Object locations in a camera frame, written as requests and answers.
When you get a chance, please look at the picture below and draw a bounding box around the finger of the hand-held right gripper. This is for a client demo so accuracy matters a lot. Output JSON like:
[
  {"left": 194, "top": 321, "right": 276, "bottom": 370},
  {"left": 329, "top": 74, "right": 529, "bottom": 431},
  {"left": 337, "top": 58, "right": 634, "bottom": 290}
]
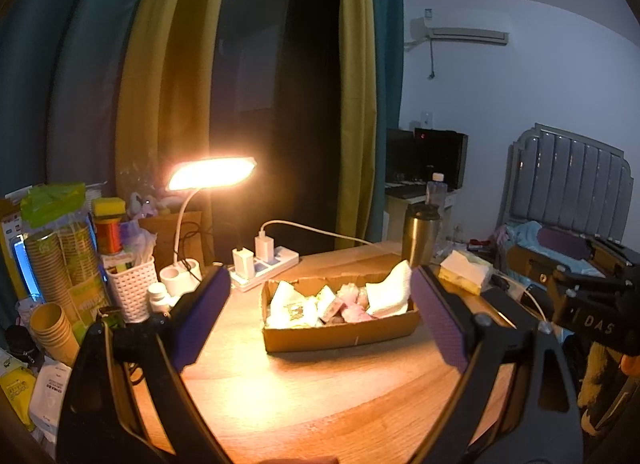
[
  {"left": 509, "top": 243, "right": 576, "bottom": 291},
  {"left": 540, "top": 228, "right": 640, "bottom": 267}
]

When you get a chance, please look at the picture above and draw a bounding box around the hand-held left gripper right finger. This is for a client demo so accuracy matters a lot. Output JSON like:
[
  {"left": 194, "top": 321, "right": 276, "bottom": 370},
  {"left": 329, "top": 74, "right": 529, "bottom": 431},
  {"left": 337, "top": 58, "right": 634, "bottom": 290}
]
[{"left": 407, "top": 265, "right": 585, "bottom": 464}]

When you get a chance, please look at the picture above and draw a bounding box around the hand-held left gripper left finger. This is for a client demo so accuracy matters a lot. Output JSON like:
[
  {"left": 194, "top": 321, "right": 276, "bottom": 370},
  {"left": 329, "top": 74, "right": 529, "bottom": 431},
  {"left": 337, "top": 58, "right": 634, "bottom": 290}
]
[{"left": 56, "top": 266, "right": 236, "bottom": 464}]

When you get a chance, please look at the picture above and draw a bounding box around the white towel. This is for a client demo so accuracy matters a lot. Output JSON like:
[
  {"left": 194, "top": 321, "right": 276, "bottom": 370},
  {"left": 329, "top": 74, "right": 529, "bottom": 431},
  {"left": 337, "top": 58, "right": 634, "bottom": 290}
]
[{"left": 365, "top": 260, "right": 414, "bottom": 317}]

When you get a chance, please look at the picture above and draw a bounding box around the cartoon print tissue packet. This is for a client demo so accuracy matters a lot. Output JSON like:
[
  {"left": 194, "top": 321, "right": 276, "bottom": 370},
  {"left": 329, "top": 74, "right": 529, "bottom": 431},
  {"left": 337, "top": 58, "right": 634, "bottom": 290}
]
[{"left": 270, "top": 281, "right": 319, "bottom": 329}]

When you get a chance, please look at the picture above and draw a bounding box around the clear plastic bundle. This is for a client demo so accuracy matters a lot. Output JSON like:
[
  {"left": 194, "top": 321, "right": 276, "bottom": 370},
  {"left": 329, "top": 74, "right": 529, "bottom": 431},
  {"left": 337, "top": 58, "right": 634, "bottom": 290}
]
[{"left": 336, "top": 283, "right": 370, "bottom": 306}]

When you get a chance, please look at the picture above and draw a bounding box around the cardboard box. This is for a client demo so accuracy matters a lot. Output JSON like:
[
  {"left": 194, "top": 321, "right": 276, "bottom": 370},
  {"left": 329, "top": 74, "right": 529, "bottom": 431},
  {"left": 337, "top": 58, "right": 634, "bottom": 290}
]
[{"left": 260, "top": 271, "right": 421, "bottom": 354}]

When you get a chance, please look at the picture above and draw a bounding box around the blue bedding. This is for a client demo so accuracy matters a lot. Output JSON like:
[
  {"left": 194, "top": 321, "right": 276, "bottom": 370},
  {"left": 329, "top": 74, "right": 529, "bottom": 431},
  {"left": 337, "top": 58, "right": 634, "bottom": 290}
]
[{"left": 492, "top": 221, "right": 601, "bottom": 276}]

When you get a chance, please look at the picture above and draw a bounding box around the white pill bottle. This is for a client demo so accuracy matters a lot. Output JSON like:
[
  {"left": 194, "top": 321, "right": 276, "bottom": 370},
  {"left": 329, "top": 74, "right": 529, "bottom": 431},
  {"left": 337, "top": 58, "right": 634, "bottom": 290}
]
[{"left": 147, "top": 282, "right": 174, "bottom": 315}]

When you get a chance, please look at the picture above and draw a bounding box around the yellow white tissue box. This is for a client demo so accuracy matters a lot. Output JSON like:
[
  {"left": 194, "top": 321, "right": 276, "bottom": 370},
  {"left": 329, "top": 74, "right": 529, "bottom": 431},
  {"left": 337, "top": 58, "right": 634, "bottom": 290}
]
[{"left": 439, "top": 250, "right": 493, "bottom": 295}]

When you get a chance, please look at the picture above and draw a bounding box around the grey padded headboard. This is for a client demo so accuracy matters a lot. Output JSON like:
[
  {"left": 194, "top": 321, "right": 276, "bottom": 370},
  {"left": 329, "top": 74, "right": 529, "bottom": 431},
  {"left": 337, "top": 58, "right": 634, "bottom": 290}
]
[{"left": 497, "top": 123, "right": 631, "bottom": 245}]

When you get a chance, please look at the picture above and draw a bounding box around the white wide charger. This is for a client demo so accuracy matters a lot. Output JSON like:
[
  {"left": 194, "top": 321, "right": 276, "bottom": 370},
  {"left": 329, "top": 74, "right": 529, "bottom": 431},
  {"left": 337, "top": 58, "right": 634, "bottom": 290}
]
[{"left": 232, "top": 247, "right": 256, "bottom": 277}]

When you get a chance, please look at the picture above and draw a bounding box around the white woven basket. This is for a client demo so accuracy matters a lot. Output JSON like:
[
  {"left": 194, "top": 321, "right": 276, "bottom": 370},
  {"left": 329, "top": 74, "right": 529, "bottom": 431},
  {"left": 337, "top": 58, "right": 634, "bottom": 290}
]
[{"left": 105, "top": 255, "right": 159, "bottom": 323}]

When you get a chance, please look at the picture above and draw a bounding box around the stainless steel thermos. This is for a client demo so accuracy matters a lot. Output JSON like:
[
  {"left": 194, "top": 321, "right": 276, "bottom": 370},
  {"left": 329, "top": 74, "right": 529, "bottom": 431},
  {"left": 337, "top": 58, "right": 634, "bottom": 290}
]
[{"left": 401, "top": 203, "right": 441, "bottom": 267}]

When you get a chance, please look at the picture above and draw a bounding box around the white power strip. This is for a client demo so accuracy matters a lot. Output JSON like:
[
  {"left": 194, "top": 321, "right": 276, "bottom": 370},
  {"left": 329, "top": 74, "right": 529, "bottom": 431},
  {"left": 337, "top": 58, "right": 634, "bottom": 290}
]
[{"left": 227, "top": 246, "right": 300, "bottom": 292}]

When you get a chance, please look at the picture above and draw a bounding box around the brown paper bag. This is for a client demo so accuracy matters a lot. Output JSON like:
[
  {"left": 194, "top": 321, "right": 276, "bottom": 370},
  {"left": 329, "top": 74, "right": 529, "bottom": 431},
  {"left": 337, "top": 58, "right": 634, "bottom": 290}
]
[{"left": 137, "top": 211, "right": 207, "bottom": 270}]

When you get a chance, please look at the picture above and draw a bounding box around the clear plastic water bottle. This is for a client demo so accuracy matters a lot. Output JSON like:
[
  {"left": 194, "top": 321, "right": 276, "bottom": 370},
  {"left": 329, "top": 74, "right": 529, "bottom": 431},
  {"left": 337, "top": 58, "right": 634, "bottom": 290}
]
[{"left": 425, "top": 172, "right": 447, "bottom": 207}]

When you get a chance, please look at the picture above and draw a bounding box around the yellow sponge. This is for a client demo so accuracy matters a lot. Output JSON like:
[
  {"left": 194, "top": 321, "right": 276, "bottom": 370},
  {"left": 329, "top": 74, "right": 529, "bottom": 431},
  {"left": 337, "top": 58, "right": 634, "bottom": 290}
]
[{"left": 91, "top": 197, "right": 127, "bottom": 220}]

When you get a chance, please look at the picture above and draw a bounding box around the white desk lamp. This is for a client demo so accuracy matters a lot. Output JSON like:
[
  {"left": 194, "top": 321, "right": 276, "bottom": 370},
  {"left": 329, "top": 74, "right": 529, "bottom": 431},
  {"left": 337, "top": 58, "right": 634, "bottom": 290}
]
[{"left": 159, "top": 156, "right": 258, "bottom": 297}]

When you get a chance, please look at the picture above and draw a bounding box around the loose paper cup stack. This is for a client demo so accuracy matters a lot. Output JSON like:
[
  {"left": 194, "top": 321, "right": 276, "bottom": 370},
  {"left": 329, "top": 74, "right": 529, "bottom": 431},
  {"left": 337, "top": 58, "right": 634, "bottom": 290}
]
[{"left": 29, "top": 301, "right": 81, "bottom": 366}]

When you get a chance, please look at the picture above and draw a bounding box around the paper cups plastic package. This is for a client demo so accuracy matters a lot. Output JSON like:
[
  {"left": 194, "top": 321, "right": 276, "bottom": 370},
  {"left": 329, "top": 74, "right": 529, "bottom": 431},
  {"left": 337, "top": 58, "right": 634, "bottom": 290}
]
[{"left": 20, "top": 183, "right": 108, "bottom": 330}]

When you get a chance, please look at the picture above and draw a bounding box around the white mask packet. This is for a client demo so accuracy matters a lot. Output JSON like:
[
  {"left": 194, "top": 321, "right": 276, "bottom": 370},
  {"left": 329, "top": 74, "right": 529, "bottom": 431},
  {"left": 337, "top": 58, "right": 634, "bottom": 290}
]
[{"left": 29, "top": 361, "right": 72, "bottom": 445}]

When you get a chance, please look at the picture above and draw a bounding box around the yellow snack packet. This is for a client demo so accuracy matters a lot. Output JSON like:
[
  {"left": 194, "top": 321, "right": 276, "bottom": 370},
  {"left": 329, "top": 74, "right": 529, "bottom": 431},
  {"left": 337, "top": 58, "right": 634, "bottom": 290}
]
[{"left": 0, "top": 369, "right": 37, "bottom": 432}]

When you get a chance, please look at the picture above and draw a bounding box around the white air conditioner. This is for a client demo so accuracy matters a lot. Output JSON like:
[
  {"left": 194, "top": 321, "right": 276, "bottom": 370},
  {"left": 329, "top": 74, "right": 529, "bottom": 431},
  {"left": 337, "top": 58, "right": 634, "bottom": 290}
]
[{"left": 410, "top": 16, "right": 510, "bottom": 47}]

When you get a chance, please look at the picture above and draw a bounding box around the yellow curtain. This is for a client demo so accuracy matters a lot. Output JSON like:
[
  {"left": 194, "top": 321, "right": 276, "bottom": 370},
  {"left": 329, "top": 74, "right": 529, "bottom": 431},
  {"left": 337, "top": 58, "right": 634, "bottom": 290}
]
[
  {"left": 115, "top": 0, "right": 238, "bottom": 225},
  {"left": 337, "top": 0, "right": 379, "bottom": 246}
]

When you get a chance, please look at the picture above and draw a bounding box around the teal curtain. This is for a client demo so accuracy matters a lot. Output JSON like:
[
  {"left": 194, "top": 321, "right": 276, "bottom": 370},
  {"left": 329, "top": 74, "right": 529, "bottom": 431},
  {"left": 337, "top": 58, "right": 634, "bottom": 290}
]
[
  {"left": 369, "top": 0, "right": 405, "bottom": 241},
  {"left": 0, "top": 0, "right": 166, "bottom": 205}
]

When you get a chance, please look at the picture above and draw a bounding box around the dark window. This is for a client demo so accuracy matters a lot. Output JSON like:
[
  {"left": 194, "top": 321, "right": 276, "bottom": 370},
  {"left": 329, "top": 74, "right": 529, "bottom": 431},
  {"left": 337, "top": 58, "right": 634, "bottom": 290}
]
[{"left": 210, "top": 0, "right": 346, "bottom": 265}]

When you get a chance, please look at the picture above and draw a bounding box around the black lamp cable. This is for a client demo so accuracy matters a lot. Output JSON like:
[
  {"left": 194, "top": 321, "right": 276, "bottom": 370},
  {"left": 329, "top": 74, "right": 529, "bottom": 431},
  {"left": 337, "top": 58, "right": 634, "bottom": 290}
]
[{"left": 177, "top": 221, "right": 213, "bottom": 267}]

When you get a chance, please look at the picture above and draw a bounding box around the white charging cable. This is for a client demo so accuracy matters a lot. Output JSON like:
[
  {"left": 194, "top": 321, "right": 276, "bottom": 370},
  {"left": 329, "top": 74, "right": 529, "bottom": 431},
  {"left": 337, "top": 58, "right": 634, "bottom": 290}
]
[{"left": 260, "top": 220, "right": 382, "bottom": 248}]

